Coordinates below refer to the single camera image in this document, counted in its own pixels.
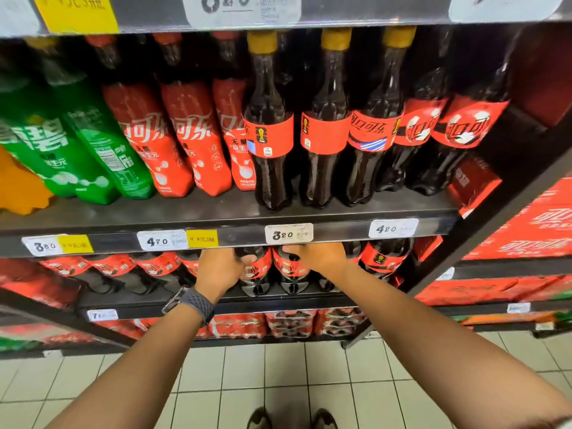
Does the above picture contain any black metal shelf rack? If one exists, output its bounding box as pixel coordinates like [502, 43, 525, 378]
[0, 0, 572, 360]

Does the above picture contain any yellow price tag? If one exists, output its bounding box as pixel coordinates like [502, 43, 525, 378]
[57, 234, 95, 255]
[31, 0, 120, 35]
[185, 229, 220, 250]

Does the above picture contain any red full-wrap cola bottle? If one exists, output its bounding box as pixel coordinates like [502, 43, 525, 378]
[85, 35, 195, 198]
[210, 30, 258, 191]
[151, 33, 233, 197]

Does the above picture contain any slim orange soda bottle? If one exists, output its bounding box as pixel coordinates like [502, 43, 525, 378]
[0, 145, 54, 215]

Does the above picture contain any slim red-label cola bottle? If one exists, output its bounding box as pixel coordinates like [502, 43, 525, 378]
[404, 26, 521, 196]
[337, 25, 416, 207]
[299, 27, 354, 209]
[375, 26, 450, 192]
[243, 30, 296, 213]

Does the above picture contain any row of ball-print cola bottles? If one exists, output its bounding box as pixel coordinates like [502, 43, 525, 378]
[38, 238, 414, 298]

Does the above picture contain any grey perforated-band wristwatch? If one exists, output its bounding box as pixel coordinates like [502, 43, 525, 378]
[161, 285, 216, 327]

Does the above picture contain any row of red-white can multipacks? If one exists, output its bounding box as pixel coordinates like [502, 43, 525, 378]
[94, 307, 365, 340]

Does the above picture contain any person's right hand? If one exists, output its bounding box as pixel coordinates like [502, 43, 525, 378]
[282, 242, 355, 282]

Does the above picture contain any person's left hand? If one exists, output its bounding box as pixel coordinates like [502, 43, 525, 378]
[194, 247, 259, 305]

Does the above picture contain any person's right forearm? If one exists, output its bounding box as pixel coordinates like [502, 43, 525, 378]
[335, 263, 572, 429]

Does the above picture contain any person's black shoe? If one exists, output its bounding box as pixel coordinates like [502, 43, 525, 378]
[246, 407, 273, 429]
[311, 408, 338, 429]

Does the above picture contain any stack of red cola cartons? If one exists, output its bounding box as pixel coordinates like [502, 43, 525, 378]
[411, 21, 572, 309]

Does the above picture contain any person's left forearm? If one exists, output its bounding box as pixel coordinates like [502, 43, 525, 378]
[44, 306, 204, 429]

